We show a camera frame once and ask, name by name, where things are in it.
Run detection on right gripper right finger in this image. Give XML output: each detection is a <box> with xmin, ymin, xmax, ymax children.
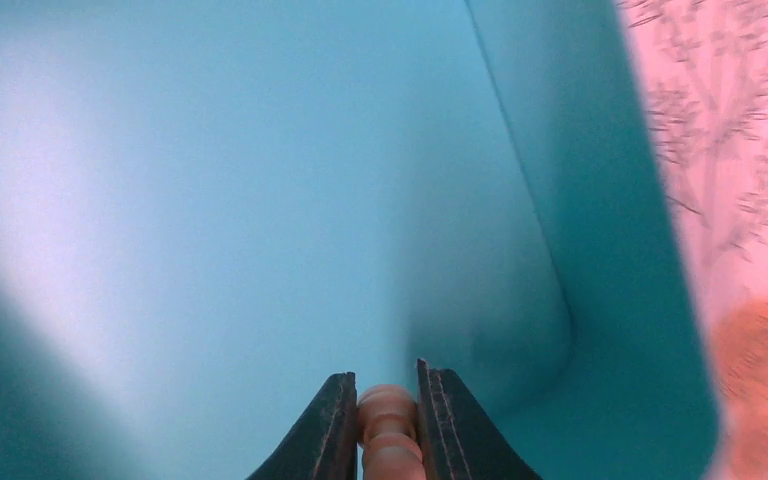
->
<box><xmin>417</xmin><ymin>358</ymin><xmax>541</xmax><ymax>480</ymax></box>

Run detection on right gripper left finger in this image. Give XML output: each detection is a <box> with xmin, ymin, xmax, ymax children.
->
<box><xmin>247</xmin><ymin>372</ymin><xmax>358</xmax><ymax>480</ymax></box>

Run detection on light wooden chess piece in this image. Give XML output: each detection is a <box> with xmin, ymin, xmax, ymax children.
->
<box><xmin>357</xmin><ymin>384</ymin><xmax>426</xmax><ymax>480</ymax></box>

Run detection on teal plastic tray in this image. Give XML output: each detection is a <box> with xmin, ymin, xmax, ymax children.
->
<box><xmin>0</xmin><ymin>1</ymin><xmax>719</xmax><ymax>479</ymax></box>

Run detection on floral patterned table mat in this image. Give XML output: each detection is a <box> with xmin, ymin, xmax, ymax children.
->
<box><xmin>616</xmin><ymin>0</ymin><xmax>768</xmax><ymax>479</ymax></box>

